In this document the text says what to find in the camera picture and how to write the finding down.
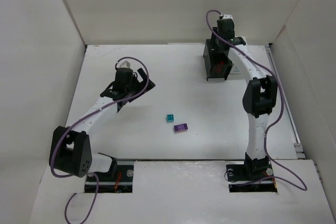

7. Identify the teal square lego piece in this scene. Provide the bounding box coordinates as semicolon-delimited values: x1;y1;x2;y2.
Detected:
166;114;174;123

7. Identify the purple lego plate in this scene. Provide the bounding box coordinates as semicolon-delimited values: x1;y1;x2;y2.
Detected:
173;123;188;133

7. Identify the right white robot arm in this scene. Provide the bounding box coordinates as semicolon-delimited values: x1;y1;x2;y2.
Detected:
212;15;278;183

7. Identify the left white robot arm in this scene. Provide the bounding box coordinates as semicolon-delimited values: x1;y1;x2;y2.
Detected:
49;67;155;178

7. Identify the black slatted container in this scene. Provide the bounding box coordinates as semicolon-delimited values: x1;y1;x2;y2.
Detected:
203;39;232;81

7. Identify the white slatted container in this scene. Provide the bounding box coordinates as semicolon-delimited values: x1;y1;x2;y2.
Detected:
229;61;241;74

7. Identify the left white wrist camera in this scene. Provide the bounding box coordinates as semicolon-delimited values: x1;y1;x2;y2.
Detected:
115;60;131;69

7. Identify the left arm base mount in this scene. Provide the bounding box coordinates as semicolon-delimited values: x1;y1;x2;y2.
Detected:
96;163;134;194

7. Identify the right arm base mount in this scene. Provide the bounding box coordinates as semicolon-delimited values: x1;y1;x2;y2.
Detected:
224;164;278;193

